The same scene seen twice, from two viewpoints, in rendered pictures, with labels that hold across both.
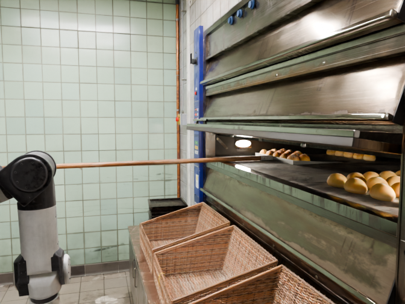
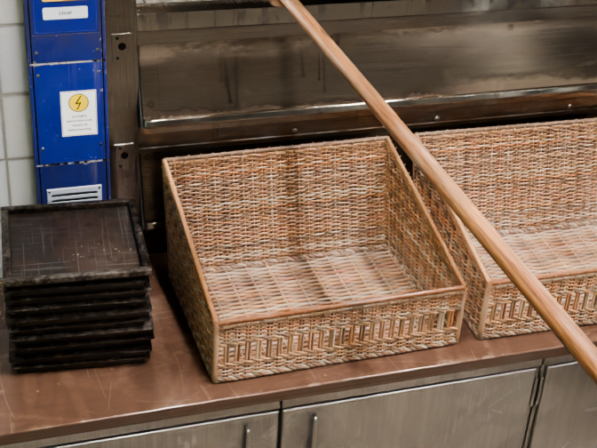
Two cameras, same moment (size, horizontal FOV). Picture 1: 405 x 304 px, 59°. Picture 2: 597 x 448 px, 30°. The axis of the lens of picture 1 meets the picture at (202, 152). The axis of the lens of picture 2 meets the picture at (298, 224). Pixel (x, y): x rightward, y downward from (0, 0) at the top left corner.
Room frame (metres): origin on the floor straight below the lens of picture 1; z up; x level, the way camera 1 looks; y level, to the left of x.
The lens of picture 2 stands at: (2.44, 2.20, 2.03)
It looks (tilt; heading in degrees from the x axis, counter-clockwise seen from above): 31 degrees down; 266
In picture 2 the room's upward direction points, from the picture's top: 4 degrees clockwise
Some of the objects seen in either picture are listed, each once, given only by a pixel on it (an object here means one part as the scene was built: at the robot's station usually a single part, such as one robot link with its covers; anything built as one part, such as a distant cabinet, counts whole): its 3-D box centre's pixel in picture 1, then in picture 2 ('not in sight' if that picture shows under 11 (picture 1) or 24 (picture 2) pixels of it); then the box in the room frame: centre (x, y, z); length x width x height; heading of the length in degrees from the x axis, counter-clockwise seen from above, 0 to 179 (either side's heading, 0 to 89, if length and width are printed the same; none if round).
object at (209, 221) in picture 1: (181, 233); (307, 249); (2.29, 0.14, 0.72); 0.56 x 0.49 x 0.28; 17
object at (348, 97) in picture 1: (258, 102); not in sight; (1.81, -0.28, 1.54); 1.79 x 0.11 x 0.19; 16
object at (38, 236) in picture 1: (40, 247); not in sight; (0.91, 0.42, 1.12); 0.13 x 0.12 x 0.22; 106
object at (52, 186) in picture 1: (34, 180); not in sight; (0.89, 0.42, 1.30); 0.12 x 0.09 x 0.14; 18
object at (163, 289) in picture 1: (208, 271); (551, 220); (1.71, -0.03, 0.72); 0.56 x 0.49 x 0.28; 15
